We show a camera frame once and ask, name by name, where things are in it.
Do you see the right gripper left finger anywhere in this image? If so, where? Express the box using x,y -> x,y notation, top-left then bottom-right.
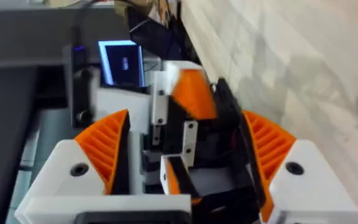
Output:
14,108 -> 131,215

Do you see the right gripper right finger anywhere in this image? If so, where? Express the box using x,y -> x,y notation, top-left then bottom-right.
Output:
242,109 -> 358,224

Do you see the black upright wrist plate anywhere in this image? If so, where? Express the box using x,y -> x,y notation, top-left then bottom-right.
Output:
98,39 -> 146,88

